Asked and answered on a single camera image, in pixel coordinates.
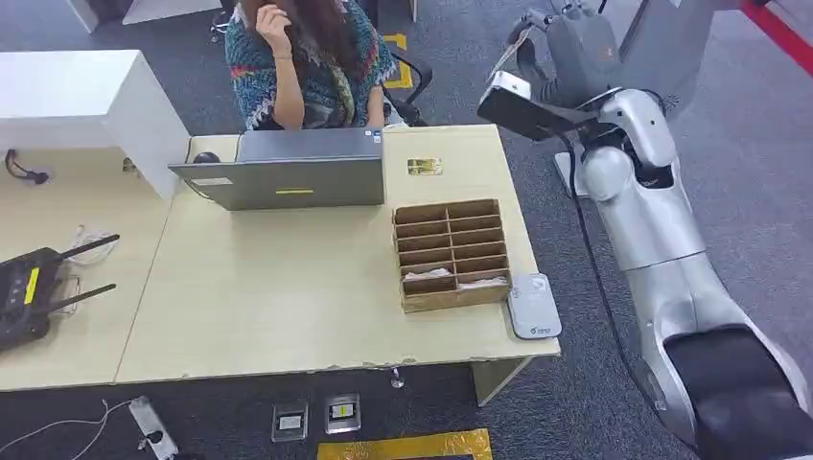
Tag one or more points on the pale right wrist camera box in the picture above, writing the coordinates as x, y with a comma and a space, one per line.
527, 114

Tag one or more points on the black computer mouse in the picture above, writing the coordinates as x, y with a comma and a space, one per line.
206, 158

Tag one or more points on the floor socket box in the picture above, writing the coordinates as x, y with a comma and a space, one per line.
290, 422
343, 414

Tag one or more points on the grey laptop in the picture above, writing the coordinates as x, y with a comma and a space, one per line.
292, 181

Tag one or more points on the black office chair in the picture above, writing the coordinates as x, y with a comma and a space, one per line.
416, 82

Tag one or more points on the wooden card box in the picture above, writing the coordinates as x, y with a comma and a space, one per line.
454, 298

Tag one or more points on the gold floor tape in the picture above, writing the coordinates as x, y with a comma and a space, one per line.
406, 446

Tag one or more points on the small metal bolt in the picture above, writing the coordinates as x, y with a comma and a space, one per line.
397, 379

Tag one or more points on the white furniture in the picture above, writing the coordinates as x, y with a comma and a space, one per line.
159, 7

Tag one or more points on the white partition box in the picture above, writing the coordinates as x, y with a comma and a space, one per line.
76, 95

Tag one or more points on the silver power strip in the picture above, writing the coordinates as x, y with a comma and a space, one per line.
152, 428

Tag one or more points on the white flat plate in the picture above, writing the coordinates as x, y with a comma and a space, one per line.
565, 174

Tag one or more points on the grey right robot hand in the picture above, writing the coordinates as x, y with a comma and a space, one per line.
581, 54

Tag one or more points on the black router with antennas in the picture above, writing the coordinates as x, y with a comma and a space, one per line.
25, 295

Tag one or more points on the person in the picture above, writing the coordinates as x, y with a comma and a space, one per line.
305, 70

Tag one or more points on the red floor tape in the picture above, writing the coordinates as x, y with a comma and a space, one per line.
781, 33

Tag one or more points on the gold card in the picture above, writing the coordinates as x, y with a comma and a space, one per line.
424, 167

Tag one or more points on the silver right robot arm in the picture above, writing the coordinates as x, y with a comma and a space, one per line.
660, 235

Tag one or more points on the yellow floor tape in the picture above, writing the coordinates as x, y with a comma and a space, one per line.
403, 63

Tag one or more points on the grey card reader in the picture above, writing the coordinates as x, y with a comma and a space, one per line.
533, 308

